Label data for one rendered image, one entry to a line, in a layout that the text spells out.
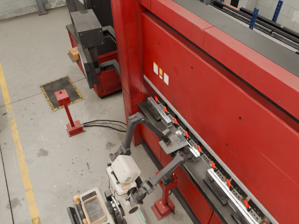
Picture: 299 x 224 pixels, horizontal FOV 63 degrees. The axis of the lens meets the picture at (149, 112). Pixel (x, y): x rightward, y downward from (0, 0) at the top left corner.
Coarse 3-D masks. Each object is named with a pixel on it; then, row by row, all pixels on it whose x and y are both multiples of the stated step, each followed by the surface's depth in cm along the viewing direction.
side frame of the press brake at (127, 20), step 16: (112, 0) 237; (128, 0) 224; (128, 16) 234; (128, 32) 245; (128, 48) 257; (128, 64) 270; (128, 80) 285; (144, 80) 298; (128, 96) 308; (144, 96) 316; (128, 112) 337
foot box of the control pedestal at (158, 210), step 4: (160, 200) 304; (168, 200) 304; (156, 204) 300; (160, 204) 300; (172, 204) 300; (152, 208) 308; (156, 208) 308; (160, 208) 297; (168, 208) 297; (172, 208) 300; (156, 212) 304; (160, 212) 296; (164, 212) 294; (168, 212) 301; (156, 216) 301; (160, 216) 301; (164, 216) 300
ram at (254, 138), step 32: (160, 32) 218; (160, 64) 241; (192, 64) 191; (160, 96) 271; (192, 96) 208; (224, 96) 170; (256, 96) 149; (224, 128) 183; (256, 128) 153; (288, 128) 131; (224, 160) 200; (256, 160) 164; (288, 160) 139; (256, 192) 177; (288, 192) 148
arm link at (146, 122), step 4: (144, 116) 209; (144, 120) 202; (148, 120) 211; (144, 124) 205; (148, 124) 212; (152, 124) 216; (152, 128) 219; (156, 128) 222; (156, 132) 226; (160, 132) 228
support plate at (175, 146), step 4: (172, 140) 260; (176, 140) 259; (160, 144) 256; (164, 144) 256; (172, 144) 256; (176, 144) 256; (180, 144) 256; (184, 144) 255; (164, 148) 252; (168, 148) 252; (172, 148) 252; (176, 148) 252; (168, 152) 249
